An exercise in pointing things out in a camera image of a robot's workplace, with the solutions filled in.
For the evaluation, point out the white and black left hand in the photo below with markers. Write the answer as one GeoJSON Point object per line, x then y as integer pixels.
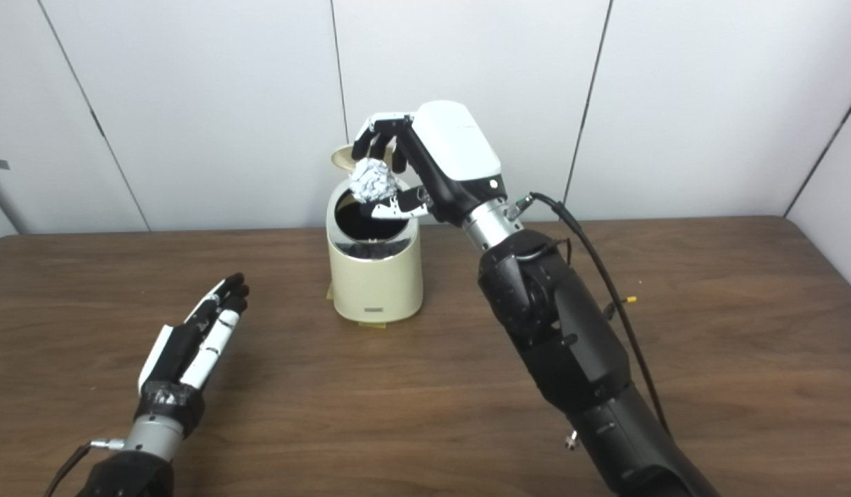
{"type": "Point", "coordinates": [180, 359]}

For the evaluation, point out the wide yellow tape piece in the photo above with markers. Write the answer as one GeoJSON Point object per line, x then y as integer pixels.
{"type": "Point", "coordinates": [371, 324]}

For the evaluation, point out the white paper ball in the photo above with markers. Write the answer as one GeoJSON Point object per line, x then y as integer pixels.
{"type": "Point", "coordinates": [371, 181]}

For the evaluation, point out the white and black right hand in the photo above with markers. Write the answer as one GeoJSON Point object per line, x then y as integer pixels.
{"type": "Point", "coordinates": [456, 148]}

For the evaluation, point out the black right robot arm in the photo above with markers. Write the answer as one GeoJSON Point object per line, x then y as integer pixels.
{"type": "Point", "coordinates": [570, 345]}

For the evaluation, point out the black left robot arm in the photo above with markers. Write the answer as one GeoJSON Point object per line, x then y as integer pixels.
{"type": "Point", "coordinates": [132, 469]}

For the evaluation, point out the cream-colored lidded bin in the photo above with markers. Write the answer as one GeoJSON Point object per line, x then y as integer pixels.
{"type": "Point", "coordinates": [377, 283]}

